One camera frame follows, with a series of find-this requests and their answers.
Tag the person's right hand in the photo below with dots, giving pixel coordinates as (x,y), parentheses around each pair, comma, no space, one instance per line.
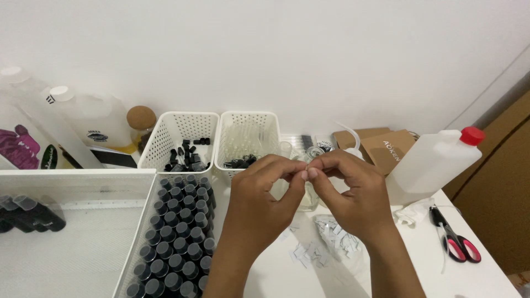
(360,202)

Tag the person's left hand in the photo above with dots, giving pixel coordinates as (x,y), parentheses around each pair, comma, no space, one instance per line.
(252,207)

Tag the pile of white labels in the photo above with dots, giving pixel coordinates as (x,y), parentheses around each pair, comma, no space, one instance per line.
(337,236)

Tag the clear glass bottle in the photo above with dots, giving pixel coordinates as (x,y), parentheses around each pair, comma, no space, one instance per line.
(308,198)

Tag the crumpled white tissue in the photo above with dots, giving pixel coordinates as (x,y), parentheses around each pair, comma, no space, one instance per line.
(412,213)

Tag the white wash bottle with tube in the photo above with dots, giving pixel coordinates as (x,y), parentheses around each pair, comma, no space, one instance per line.
(352,145)

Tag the brown cardboard box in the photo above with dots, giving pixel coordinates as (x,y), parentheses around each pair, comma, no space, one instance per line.
(391,149)
(345,138)

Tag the pile of glass droppers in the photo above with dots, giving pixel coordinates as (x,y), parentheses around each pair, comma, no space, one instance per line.
(242,143)

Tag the small clear plastic beaker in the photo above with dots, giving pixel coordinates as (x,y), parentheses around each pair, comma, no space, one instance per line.
(285,149)

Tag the scattered white label strips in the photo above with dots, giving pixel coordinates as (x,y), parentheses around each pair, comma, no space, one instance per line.
(308,253)

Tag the white perforated basket, glass droppers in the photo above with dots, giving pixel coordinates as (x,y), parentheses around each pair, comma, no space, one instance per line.
(232,132)

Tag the white bottle with red cap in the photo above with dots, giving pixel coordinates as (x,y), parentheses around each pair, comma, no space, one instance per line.
(430,165)

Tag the clear packet with black parts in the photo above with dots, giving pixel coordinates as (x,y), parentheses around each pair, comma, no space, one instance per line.
(308,141)

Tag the pile of black caps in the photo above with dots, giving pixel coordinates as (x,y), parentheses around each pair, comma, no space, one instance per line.
(188,157)

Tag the group of black-capped vials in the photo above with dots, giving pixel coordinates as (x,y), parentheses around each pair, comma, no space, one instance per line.
(178,240)

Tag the black and red scissors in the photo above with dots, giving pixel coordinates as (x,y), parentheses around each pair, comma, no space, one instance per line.
(453,242)

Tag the white perforated basket, black caps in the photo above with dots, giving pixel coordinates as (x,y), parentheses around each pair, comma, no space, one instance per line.
(165,140)

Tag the white tray of vials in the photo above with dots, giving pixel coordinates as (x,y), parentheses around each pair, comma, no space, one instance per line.
(136,252)

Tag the brown wooden door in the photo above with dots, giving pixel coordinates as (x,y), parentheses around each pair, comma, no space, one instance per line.
(492,186)

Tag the glass jar with cork stopper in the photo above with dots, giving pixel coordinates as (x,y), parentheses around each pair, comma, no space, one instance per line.
(141,124)

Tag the black flat box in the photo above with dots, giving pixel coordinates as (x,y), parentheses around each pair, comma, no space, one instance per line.
(114,158)

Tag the clear jug with white cap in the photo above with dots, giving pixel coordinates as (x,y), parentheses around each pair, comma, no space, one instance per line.
(97,120)

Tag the large white mesh tray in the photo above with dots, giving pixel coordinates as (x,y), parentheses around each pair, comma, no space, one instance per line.
(74,248)

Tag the group of black bottles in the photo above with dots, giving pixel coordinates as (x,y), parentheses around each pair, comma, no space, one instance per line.
(29,213)

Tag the pouch with purple print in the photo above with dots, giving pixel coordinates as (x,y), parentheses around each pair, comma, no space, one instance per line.
(22,145)

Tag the large clear plastic bottle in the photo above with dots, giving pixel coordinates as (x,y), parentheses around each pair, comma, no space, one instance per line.
(29,107)

